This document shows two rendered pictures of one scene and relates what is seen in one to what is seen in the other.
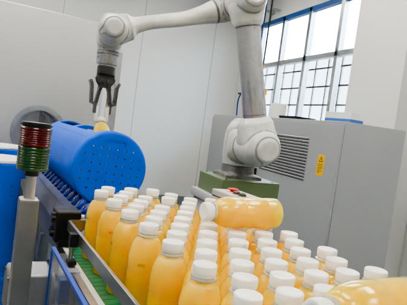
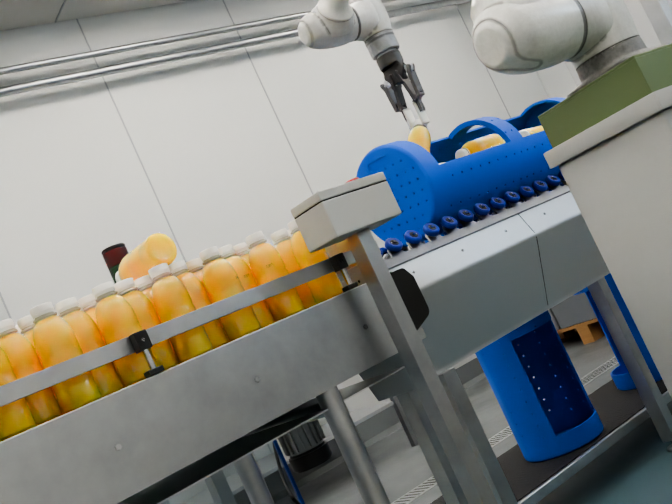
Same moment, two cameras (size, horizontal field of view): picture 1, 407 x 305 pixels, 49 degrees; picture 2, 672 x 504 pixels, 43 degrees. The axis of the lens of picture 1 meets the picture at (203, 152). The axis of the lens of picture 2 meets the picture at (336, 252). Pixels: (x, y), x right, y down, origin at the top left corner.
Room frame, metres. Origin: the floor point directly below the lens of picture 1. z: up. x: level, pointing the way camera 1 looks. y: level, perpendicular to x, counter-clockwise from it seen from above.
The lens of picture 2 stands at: (0.91, -1.85, 0.85)
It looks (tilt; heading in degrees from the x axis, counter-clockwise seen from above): 4 degrees up; 76
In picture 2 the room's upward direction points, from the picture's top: 25 degrees counter-clockwise
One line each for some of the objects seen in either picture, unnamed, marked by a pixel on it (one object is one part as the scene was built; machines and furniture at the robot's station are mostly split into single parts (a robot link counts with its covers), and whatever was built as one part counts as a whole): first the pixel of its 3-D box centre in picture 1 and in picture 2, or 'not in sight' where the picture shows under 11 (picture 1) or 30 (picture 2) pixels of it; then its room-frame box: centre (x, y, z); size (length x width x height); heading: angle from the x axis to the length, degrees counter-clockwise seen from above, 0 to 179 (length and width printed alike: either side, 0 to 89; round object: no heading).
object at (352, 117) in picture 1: (343, 118); not in sight; (3.12, -0.94, 1.48); 0.24 x 0.12 x 0.08; 30
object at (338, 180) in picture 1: (274, 201); not in sight; (3.87, -0.68, 0.72); 2.15 x 0.54 x 1.45; 22
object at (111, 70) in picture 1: (105, 77); (393, 68); (1.86, 0.45, 1.45); 0.08 x 0.07 x 0.09; 118
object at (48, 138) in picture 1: (35, 137); (117, 258); (0.92, 0.35, 1.23); 0.06 x 0.06 x 0.04
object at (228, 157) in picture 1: (241, 141); (582, 12); (2.08, -0.17, 1.25); 0.18 x 0.16 x 0.22; 17
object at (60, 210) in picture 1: (66, 226); not in sight; (1.30, 0.37, 0.95); 0.10 x 0.07 x 0.10; 118
